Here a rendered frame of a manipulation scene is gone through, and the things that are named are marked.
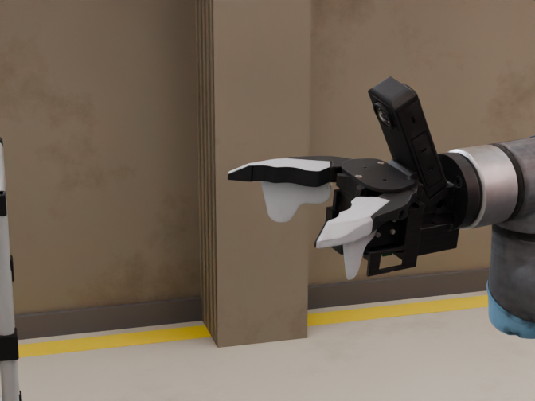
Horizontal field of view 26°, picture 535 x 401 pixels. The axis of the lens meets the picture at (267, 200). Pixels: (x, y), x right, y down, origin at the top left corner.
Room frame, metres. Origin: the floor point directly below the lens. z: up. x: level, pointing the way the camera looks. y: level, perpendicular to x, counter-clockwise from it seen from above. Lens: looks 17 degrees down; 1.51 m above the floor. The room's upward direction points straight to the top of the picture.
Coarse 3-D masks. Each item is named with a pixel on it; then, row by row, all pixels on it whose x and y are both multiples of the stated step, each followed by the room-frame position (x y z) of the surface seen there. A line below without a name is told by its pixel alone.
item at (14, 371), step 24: (0, 144) 2.10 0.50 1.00; (0, 168) 1.92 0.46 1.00; (0, 192) 1.76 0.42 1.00; (0, 216) 1.75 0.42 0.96; (0, 240) 1.75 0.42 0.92; (0, 264) 1.75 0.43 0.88; (0, 288) 1.75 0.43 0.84; (0, 312) 1.75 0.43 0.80; (0, 336) 1.74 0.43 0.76; (0, 360) 1.74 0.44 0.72
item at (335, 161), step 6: (306, 156) 1.02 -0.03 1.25; (312, 156) 1.02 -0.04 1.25; (318, 156) 1.02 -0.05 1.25; (324, 156) 1.02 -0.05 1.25; (330, 156) 1.02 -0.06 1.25; (330, 162) 1.01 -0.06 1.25; (336, 162) 1.01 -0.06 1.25; (342, 162) 1.01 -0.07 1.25; (330, 168) 1.00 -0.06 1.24; (336, 168) 1.00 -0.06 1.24; (330, 174) 1.00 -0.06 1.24; (336, 174) 1.00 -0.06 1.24; (330, 180) 1.00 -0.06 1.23; (336, 180) 1.00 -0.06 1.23
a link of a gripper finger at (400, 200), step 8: (376, 192) 0.95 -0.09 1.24; (400, 192) 0.95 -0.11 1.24; (408, 192) 0.95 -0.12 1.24; (392, 200) 0.93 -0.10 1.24; (400, 200) 0.93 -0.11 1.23; (408, 200) 0.93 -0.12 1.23; (384, 208) 0.91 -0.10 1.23; (392, 208) 0.91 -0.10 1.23; (400, 208) 0.92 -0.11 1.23; (376, 216) 0.89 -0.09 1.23; (384, 216) 0.90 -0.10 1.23; (392, 216) 0.91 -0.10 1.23; (400, 216) 0.92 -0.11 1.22; (376, 224) 0.90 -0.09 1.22
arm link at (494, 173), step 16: (480, 160) 1.01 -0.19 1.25; (496, 160) 1.02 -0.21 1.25; (480, 176) 1.00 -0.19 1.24; (496, 176) 1.01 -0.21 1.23; (512, 176) 1.02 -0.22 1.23; (480, 192) 1.00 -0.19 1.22; (496, 192) 1.00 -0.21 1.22; (512, 192) 1.01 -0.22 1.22; (480, 208) 1.00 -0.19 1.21; (496, 208) 1.00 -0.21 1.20; (512, 208) 1.02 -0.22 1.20; (480, 224) 1.01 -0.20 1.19
